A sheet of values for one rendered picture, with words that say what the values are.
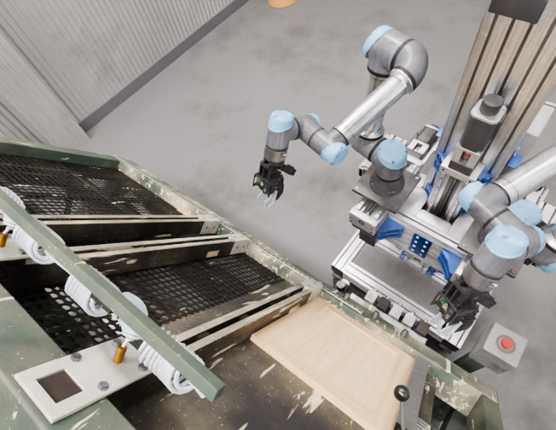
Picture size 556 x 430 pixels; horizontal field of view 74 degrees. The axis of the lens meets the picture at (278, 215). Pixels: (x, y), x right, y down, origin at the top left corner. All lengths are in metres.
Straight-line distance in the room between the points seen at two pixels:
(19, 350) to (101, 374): 0.13
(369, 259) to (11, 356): 2.05
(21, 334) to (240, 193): 2.43
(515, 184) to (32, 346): 1.08
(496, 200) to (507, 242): 0.17
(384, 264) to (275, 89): 2.11
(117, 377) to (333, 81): 3.40
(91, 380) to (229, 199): 2.45
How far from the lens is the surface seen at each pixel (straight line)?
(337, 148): 1.14
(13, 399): 0.69
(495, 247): 0.93
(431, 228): 1.75
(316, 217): 2.82
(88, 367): 0.72
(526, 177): 1.11
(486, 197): 1.05
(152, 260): 1.29
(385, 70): 1.38
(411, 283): 2.42
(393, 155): 1.54
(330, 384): 1.12
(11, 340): 0.76
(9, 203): 0.83
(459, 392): 1.63
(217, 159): 3.32
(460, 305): 1.02
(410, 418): 1.18
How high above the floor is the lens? 2.44
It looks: 59 degrees down
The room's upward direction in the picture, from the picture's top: 15 degrees counter-clockwise
